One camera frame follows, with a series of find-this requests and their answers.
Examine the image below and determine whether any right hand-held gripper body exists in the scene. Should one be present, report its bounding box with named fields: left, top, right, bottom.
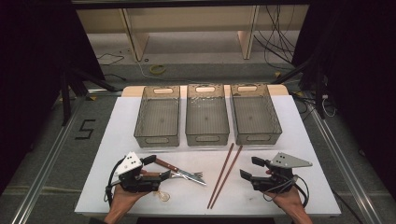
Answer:
left=248, top=151, right=314, bottom=193

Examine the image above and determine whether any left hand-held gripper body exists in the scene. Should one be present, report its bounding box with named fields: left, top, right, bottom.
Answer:
left=114, top=151, right=163, bottom=193

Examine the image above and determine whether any brown wooden chopstick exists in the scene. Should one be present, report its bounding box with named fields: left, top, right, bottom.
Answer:
left=210, top=145, right=244, bottom=210
left=206, top=142, right=235, bottom=209

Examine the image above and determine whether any wooden-handled small spoon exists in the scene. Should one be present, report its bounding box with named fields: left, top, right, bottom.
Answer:
left=154, top=189, right=172, bottom=203

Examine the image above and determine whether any wooden-handled metal fork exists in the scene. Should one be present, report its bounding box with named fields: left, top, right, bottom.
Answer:
left=146, top=170, right=204, bottom=180

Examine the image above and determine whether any translucent grey plastic bin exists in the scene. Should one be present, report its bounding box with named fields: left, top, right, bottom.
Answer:
left=134, top=85, right=181, bottom=148
left=185, top=83, right=231, bottom=147
left=229, top=83, right=283, bottom=146

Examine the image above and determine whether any person's left hand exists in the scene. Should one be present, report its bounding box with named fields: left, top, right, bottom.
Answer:
left=109, top=186, right=150, bottom=216

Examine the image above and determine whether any person's right hand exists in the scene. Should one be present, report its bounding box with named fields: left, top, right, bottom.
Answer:
left=264, top=186, right=307, bottom=216

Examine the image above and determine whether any white table mat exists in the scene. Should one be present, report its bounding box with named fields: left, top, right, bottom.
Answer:
left=74, top=94, right=342, bottom=217

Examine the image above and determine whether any yellow tape roll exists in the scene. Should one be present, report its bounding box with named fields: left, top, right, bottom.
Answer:
left=148, top=63, right=167, bottom=76

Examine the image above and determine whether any black tripod stand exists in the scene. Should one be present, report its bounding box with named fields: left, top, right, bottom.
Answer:
left=60, top=66, right=121, bottom=127
left=272, top=55, right=329, bottom=119

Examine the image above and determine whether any black curtain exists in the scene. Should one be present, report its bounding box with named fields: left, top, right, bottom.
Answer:
left=291, top=0, right=396, bottom=200
left=0, top=0, right=106, bottom=195

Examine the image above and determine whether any light wooden desk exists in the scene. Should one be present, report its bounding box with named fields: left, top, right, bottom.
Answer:
left=76, top=4, right=309, bottom=63

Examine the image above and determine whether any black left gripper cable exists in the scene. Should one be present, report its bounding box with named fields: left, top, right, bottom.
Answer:
left=105, top=158, right=126, bottom=207

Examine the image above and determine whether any aluminium floor rail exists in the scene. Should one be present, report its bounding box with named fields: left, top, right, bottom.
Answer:
left=10, top=90, right=92, bottom=224
left=306, top=92, right=385, bottom=224

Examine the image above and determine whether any white coiled cable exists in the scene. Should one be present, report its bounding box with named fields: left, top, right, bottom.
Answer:
left=321, top=93, right=338, bottom=119

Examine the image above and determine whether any white floor cable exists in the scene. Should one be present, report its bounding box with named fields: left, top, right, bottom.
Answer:
left=120, top=49, right=163, bottom=82

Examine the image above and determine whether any thin black floor cable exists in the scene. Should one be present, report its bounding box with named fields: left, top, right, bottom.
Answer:
left=96, top=52, right=125, bottom=66

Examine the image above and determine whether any bundle of black cables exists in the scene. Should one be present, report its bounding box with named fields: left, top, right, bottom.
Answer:
left=253, top=4, right=301, bottom=72

